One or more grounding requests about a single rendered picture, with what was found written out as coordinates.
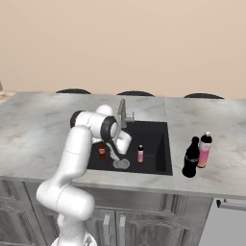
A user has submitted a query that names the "silver dishwasher handle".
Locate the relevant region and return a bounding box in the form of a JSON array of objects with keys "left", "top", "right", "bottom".
[{"left": 215, "top": 198, "right": 246, "bottom": 212}]

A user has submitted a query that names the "small pink bottle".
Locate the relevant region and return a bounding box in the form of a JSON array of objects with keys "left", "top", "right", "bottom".
[{"left": 137, "top": 144, "right": 145, "bottom": 164}]

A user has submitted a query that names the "silver cupboard handle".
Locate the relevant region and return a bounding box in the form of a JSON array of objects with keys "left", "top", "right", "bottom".
[
  {"left": 102, "top": 213, "right": 111, "bottom": 239},
  {"left": 118, "top": 214, "right": 127, "bottom": 239}
]

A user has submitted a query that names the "dark stool seat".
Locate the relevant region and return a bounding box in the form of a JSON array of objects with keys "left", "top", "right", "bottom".
[
  {"left": 183, "top": 92, "right": 225, "bottom": 100},
  {"left": 55, "top": 87, "right": 92, "bottom": 95},
  {"left": 115, "top": 89, "right": 156, "bottom": 97}
]

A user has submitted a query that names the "grey metal tap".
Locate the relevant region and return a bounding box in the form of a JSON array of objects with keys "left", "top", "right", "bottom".
[{"left": 116, "top": 98, "right": 135, "bottom": 130}]

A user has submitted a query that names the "large black bottle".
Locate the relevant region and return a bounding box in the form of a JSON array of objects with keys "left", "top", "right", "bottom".
[{"left": 181, "top": 135, "right": 201, "bottom": 179}]

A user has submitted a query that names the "grey dishwasher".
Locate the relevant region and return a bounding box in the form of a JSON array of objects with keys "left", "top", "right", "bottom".
[{"left": 197, "top": 196, "right": 246, "bottom": 246}]

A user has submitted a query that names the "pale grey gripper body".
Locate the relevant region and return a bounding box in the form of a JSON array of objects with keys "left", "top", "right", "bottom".
[{"left": 111, "top": 158, "right": 132, "bottom": 170}]

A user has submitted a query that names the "black sink basin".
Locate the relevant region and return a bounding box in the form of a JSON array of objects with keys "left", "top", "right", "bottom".
[{"left": 86, "top": 119, "right": 174, "bottom": 177}]

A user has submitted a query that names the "large pink bottle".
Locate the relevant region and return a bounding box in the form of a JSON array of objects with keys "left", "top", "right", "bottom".
[{"left": 196, "top": 131, "right": 213, "bottom": 169}]

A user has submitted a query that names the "grey cupboard door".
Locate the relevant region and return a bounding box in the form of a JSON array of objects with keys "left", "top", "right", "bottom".
[
  {"left": 115, "top": 209, "right": 195, "bottom": 246},
  {"left": 0, "top": 180, "right": 49, "bottom": 246},
  {"left": 86, "top": 207, "right": 117, "bottom": 246}
]

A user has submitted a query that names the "small brown bottle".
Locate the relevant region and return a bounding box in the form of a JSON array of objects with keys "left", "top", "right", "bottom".
[{"left": 98, "top": 141, "right": 107, "bottom": 160}]

